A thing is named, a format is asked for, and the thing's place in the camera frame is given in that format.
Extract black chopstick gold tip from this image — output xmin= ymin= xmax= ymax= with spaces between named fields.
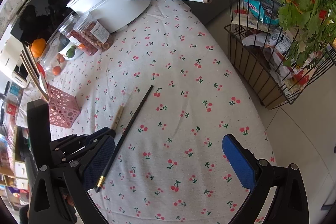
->
xmin=95 ymin=85 xmax=154 ymax=193

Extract pale printed bamboo chopstick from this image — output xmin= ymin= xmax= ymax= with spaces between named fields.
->
xmin=110 ymin=105 xmax=124 ymax=131

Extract pink perforated utensil holder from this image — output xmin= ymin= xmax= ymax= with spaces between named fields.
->
xmin=48 ymin=85 xmax=80 ymax=128

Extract red label glass jar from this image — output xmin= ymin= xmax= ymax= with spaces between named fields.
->
xmin=5 ymin=101 xmax=18 ymax=116

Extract blue label glass jar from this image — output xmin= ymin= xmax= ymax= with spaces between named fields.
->
xmin=9 ymin=82 xmax=23 ymax=100

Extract red plastic spoon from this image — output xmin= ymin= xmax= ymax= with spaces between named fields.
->
xmin=37 ymin=63 xmax=46 ymax=81

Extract clear jar with tangerines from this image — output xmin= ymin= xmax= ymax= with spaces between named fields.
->
xmin=38 ymin=47 xmax=67 ymax=79

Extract cherry print tablecloth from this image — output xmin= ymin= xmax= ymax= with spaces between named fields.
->
xmin=49 ymin=0 xmax=274 ymax=223

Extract dark green squash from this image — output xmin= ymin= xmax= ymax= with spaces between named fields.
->
xmin=58 ymin=34 xmax=70 ymax=52

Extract orange fruit on coaster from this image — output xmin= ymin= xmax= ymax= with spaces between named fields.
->
xmin=30 ymin=38 xmax=46 ymax=59

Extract short jar dried slices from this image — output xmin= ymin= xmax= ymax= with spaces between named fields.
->
xmin=73 ymin=12 xmax=114 ymax=52

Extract cream air fryer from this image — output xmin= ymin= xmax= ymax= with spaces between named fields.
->
xmin=1 ymin=35 xmax=31 ymax=88

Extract tall jar red dried fruit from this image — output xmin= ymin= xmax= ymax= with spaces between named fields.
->
xmin=58 ymin=14 xmax=98 ymax=56

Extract black microwave oven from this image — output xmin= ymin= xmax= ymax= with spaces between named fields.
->
xmin=11 ymin=0 xmax=72 ymax=45

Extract green leafy celery bunch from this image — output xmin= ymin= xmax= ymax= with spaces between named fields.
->
xmin=278 ymin=0 xmax=335 ymax=66

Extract black wire storage rack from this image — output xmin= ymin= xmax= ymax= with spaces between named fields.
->
xmin=225 ymin=0 xmax=335 ymax=110

